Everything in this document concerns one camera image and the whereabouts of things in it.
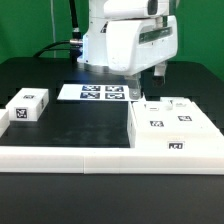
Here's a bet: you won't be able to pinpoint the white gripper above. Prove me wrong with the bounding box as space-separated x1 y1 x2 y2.
106 16 178 100

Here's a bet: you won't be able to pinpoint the white door panel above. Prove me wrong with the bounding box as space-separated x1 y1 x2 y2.
160 97 213 131
133 101 173 129

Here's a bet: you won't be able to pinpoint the white cabinet body box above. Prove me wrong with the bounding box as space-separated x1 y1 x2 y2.
127 102 224 150

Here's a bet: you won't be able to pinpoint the white cabinet top block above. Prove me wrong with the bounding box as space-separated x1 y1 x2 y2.
6 88 49 121

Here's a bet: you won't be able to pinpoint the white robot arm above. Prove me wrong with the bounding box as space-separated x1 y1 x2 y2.
78 0 180 100

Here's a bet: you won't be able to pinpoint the white marker sheet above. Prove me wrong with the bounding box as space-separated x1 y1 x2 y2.
58 84 130 101

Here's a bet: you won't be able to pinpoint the white U-shaped fence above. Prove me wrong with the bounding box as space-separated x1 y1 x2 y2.
0 109 224 175

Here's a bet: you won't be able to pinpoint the black cable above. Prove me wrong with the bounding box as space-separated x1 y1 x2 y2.
32 0 84 58

